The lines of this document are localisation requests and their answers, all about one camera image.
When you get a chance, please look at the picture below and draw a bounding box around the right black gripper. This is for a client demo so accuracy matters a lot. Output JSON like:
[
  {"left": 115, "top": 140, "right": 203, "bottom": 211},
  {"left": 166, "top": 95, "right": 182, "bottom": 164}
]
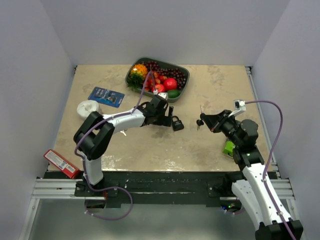
[{"left": 201, "top": 109, "right": 242, "bottom": 147}]

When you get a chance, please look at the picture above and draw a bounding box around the black headed key bunch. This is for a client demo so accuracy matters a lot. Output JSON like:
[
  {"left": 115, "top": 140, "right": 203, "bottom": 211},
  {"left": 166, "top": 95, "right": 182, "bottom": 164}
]
[{"left": 196, "top": 105, "right": 205, "bottom": 130}]

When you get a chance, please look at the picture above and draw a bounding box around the black padlock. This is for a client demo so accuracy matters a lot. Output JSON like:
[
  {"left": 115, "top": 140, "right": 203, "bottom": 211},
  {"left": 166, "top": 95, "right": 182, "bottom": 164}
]
[{"left": 171, "top": 115, "right": 185, "bottom": 132}]

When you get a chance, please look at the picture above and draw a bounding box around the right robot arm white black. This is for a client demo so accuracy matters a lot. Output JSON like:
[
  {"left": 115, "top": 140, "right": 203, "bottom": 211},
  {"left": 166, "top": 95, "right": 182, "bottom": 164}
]
[{"left": 196, "top": 110, "right": 303, "bottom": 240}]

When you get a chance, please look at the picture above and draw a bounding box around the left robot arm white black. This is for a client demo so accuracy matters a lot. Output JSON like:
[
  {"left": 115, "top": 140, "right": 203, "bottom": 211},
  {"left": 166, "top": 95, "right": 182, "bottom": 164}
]
[{"left": 73, "top": 92, "right": 169, "bottom": 196}]

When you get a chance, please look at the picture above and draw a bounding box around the green avocado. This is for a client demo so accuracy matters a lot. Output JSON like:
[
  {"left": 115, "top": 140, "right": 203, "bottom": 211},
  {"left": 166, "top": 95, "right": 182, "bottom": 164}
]
[{"left": 167, "top": 89, "right": 181, "bottom": 99}]

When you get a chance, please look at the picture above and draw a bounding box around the red apple front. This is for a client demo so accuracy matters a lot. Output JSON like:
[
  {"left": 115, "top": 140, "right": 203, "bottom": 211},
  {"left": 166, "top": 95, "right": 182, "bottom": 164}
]
[{"left": 152, "top": 83, "right": 166, "bottom": 94}]

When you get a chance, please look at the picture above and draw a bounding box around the red apple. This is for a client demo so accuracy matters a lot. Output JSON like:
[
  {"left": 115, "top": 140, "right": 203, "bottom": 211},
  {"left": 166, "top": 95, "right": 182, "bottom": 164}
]
[
  {"left": 163, "top": 77, "right": 178, "bottom": 91},
  {"left": 152, "top": 83, "right": 166, "bottom": 94}
]

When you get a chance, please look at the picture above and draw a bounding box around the red apple back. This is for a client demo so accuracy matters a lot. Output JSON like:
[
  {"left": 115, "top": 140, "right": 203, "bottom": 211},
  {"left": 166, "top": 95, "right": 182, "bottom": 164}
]
[{"left": 163, "top": 77, "right": 178, "bottom": 91}]

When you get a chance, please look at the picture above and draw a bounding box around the green black box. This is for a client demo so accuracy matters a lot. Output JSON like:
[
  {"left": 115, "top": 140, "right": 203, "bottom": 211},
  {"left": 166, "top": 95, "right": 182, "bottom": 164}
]
[{"left": 222, "top": 140, "right": 235, "bottom": 157}]

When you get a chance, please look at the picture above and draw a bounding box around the red cherry cluster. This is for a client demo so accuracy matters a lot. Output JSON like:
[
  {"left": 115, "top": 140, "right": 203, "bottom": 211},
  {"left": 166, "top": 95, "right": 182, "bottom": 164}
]
[{"left": 145, "top": 71, "right": 167, "bottom": 92}]

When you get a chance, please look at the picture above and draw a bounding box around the dark grape bunch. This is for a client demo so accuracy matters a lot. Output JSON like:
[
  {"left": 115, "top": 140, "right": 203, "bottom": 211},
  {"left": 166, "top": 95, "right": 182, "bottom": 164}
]
[{"left": 141, "top": 60, "right": 187, "bottom": 91}]

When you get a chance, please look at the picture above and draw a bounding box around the orange pineapple toy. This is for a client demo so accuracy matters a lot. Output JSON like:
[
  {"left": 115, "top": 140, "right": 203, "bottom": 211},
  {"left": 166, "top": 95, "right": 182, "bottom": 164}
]
[{"left": 130, "top": 64, "right": 148, "bottom": 78}]

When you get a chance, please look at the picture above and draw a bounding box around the blue card package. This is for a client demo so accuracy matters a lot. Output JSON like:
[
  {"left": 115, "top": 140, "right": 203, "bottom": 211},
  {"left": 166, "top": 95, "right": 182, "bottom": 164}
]
[{"left": 87, "top": 86, "right": 125, "bottom": 108}]

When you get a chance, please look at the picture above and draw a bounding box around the grey fruit tray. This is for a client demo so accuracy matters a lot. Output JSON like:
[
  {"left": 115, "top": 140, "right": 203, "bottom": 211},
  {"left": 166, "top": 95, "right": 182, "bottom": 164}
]
[{"left": 125, "top": 57, "right": 190, "bottom": 103}]

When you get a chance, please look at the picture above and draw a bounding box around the white paper roll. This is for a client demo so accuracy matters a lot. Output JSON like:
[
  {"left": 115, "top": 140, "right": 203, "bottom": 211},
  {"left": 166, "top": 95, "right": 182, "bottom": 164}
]
[{"left": 76, "top": 100, "right": 102, "bottom": 120}]

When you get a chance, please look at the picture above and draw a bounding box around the red box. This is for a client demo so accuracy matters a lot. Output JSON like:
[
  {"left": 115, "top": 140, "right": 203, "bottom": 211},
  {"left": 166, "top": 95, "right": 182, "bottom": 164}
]
[{"left": 43, "top": 149, "right": 80, "bottom": 179}]

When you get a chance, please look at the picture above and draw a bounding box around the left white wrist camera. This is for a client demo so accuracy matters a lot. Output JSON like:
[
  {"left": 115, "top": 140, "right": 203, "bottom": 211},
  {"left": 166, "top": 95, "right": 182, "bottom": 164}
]
[{"left": 153, "top": 90, "right": 169, "bottom": 101}]

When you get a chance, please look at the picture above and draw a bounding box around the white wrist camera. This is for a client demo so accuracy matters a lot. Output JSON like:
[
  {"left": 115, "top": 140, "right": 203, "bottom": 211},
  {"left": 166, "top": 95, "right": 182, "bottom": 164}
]
[
  {"left": 153, "top": 90, "right": 169, "bottom": 101},
  {"left": 228, "top": 99, "right": 247, "bottom": 118}
]

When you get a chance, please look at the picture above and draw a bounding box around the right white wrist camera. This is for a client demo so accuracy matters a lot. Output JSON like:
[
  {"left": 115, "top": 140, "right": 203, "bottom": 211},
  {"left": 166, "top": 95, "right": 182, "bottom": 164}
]
[{"left": 228, "top": 99, "right": 247, "bottom": 118}]

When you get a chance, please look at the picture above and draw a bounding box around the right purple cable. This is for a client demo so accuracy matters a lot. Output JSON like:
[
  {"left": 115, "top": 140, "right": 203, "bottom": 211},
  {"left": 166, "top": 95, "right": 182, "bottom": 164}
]
[{"left": 226, "top": 99, "right": 297, "bottom": 240}]

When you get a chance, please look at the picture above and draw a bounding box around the purple cable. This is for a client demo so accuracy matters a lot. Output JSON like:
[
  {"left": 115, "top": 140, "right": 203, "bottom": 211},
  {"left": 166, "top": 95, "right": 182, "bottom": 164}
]
[
  {"left": 74, "top": 71, "right": 160, "bottom": 221},
  {"left": 226, "top": 99, "right": 297, "bottom": 240}
]

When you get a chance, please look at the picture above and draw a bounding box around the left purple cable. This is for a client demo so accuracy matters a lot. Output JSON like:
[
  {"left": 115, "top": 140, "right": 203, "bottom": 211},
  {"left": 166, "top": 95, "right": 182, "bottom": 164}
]
[{"left": 74, "top": 71, "right": 160, "bottom": 221}]

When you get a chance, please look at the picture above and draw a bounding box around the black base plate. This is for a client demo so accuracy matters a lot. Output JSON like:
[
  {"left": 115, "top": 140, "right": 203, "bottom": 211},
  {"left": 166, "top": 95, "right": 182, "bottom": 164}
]
[{"left": 43, "top": 170, "right": 278, "bottom": 209}]

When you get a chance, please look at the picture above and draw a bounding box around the aluminium frame rail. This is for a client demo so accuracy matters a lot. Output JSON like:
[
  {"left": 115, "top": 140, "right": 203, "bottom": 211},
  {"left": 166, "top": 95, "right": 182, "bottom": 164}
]
[{"left": 244, "top": 65, "right": 293, "bottom": 201}]

